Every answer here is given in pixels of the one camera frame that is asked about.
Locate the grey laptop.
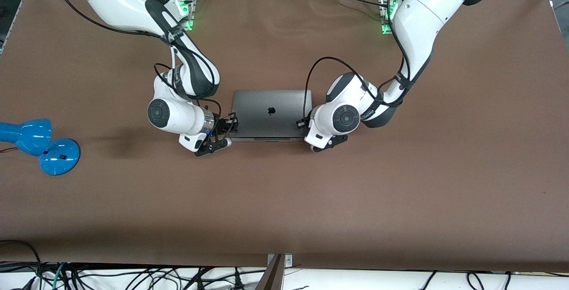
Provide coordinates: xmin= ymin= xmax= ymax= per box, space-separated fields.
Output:
xmin=229 ymin=89 xmax=313 ymax=143

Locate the brown table cover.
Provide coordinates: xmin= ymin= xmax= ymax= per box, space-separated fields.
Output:
xmin=0 ymin=0 xmax=569 ymax=273

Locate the blue desk lamp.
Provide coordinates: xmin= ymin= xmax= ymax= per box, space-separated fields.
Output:
xmin=0 ymin=118 xmax=81 ymax=176

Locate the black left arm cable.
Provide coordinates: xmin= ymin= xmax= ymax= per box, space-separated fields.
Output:
xmin=304 ymin=0 xmax=412 ymax=124

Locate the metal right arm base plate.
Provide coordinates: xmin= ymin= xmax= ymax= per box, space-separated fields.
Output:
xmin=177 ymin=0 xmax=196 ymax=31

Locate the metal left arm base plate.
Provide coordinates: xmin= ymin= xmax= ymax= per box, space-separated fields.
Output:
xmin=380 ymin=0 xmax=401 ymax=35

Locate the small metal bracket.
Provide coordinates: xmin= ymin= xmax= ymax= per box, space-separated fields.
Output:
xmin=267 ymin=254 xmax=293 ymax=267

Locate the dark camera mount post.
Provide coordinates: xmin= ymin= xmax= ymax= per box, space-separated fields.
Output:
xmin=256 ymin=254 xmax=286 ymax=290

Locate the teal cable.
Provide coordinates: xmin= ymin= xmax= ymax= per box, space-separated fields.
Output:
xmin=52 ymin=262 xmax=67 ymax=290

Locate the black looping floor cable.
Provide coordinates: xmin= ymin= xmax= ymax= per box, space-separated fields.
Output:
xmin=0 ymin=239 xmax=43 ymax=282

